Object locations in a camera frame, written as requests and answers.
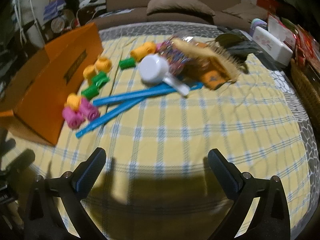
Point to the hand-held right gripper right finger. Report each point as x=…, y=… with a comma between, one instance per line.
x=222, y=170

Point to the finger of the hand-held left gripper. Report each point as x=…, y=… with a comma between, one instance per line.
x=23, y=158
x=7, y=145

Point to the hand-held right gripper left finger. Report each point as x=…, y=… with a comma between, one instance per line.
x=93, y=167

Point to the pink hair roller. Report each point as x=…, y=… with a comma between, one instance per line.
x=72, y=118
x=159, y=47
x=88, y=110

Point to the yellow hair roller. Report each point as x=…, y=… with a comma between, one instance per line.
x=88, y=72
x=73, y=101
x=145, y=50
x=103, y=63

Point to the green hair roller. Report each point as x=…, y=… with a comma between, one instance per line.
x=127, y=63
x=100, y=78
x=90, y=91

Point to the orange cardboard box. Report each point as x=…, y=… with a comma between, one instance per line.
x=50, y=80

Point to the thin wooden stick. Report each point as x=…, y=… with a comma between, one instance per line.
x=115, y=80

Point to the beige spiral hairbrush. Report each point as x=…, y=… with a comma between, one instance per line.
x=200, y=51

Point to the bag of colourful rubber bands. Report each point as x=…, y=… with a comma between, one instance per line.
x=175, y=56

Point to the yellow plaid cloth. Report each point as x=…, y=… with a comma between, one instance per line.
x=200, y=130

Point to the grey patterned blanket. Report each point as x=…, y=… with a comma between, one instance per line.
x=302, y=130

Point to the round metal tin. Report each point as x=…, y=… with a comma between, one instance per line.
x=57, y=24

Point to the white tissue box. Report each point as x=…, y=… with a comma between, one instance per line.
x=272, y=43

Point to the pastel lidded container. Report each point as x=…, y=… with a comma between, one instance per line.
x=258, y=23

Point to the small brown cushion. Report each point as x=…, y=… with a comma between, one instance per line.
x=245, y=11

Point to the red box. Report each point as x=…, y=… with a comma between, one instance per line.
x=267, y=2

